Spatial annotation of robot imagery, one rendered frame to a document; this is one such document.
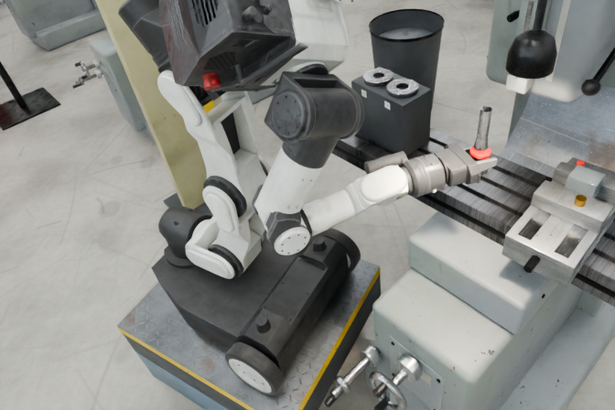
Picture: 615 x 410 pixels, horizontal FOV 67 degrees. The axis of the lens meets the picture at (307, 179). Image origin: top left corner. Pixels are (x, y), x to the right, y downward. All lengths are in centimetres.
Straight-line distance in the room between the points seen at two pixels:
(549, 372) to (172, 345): 133
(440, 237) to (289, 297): 55
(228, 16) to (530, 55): 46
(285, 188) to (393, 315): 57
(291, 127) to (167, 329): 125
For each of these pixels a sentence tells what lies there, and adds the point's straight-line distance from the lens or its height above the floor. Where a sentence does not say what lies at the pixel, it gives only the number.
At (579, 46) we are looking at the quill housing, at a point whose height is 144.
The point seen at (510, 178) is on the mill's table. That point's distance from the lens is 139.
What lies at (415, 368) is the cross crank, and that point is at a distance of 131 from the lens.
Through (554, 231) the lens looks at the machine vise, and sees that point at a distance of 117.
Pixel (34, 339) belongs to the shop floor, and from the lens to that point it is 272.
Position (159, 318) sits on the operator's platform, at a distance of 192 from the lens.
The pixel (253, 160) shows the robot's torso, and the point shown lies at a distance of 127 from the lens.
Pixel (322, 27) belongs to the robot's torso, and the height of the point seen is 153.
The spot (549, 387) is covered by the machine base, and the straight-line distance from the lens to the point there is 191.
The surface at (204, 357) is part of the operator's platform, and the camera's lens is 176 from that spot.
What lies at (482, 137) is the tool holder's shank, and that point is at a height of 121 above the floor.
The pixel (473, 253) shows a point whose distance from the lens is 129.
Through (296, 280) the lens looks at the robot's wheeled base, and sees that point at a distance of 161.
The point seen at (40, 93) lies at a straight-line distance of 500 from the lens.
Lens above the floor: 186
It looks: 40 degrees down
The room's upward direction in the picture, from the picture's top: 10 degrees counter-clockwise
